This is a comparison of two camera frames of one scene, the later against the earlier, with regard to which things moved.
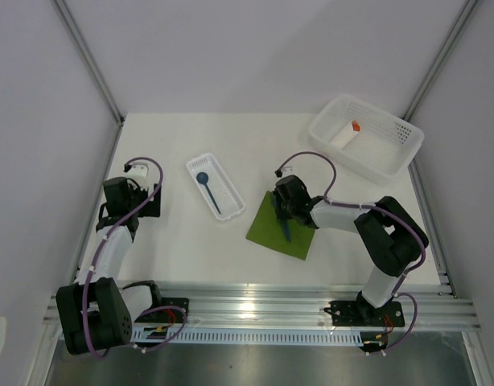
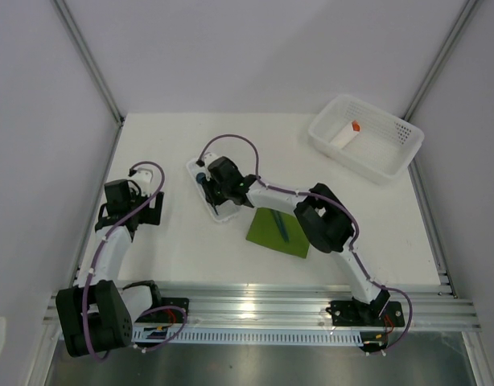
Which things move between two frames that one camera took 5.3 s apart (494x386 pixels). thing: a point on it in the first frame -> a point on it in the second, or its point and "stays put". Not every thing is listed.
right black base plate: (362, 314) stays put
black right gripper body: (285, 210) -> (216, 194)
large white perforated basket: (376, 143) stays put
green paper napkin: (266, 230) stays put
